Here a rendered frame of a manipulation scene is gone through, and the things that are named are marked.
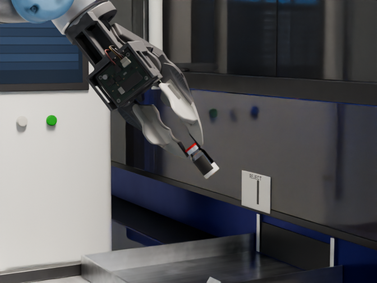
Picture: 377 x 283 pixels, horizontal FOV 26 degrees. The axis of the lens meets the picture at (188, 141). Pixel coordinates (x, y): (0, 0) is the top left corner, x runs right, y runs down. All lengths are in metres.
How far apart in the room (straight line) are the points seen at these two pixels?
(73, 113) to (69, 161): 0.10
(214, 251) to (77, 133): 0.41
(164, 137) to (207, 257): 0.48
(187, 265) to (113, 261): 0.13
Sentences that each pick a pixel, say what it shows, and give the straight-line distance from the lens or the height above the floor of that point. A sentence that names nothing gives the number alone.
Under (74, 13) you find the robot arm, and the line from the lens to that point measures 1.02.
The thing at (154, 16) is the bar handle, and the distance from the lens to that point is 1.52.
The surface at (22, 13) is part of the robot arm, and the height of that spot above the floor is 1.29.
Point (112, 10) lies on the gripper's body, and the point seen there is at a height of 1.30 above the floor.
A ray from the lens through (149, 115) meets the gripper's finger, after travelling 1.04.
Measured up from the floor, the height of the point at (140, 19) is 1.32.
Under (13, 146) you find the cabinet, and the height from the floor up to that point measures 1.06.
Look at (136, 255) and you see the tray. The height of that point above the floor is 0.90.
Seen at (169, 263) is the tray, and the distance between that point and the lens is 1.45.
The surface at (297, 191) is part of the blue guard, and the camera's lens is 1.27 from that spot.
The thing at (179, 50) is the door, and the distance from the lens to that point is 1.59.
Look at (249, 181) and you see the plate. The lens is 1.37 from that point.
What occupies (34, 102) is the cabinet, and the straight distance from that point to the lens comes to 1.68.
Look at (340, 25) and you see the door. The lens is 1.19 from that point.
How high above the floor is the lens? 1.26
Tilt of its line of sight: 7 degrees down
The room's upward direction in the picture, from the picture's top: straight up
